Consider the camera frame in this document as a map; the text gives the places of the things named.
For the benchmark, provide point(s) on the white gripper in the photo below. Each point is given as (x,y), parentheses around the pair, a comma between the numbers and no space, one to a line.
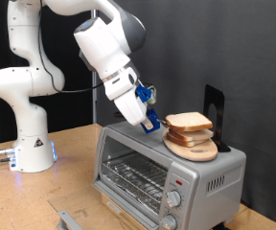
(130,107)

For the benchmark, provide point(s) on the metal spatula with blue block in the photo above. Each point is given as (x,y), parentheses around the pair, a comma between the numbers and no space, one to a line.
(153,115)

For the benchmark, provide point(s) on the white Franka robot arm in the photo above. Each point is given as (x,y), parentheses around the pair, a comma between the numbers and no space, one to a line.
(26,83)

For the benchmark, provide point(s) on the silver oven knob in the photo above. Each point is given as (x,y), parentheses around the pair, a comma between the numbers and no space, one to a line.
(173,198)
(169,222)

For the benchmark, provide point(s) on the silver toaster oven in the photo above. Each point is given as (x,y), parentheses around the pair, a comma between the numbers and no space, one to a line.
(221,198)

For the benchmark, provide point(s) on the round wooden cutting board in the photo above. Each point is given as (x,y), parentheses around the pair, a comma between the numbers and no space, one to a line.
(192,152)

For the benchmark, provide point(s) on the vertical metal pole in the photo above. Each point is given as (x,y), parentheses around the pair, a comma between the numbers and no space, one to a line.
(94,105)

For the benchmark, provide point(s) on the black metal bookend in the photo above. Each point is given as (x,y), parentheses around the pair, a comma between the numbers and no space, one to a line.
(219,102)

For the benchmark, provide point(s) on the black backdrop curtain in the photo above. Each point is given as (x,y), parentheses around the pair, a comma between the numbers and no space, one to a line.
(71,108)

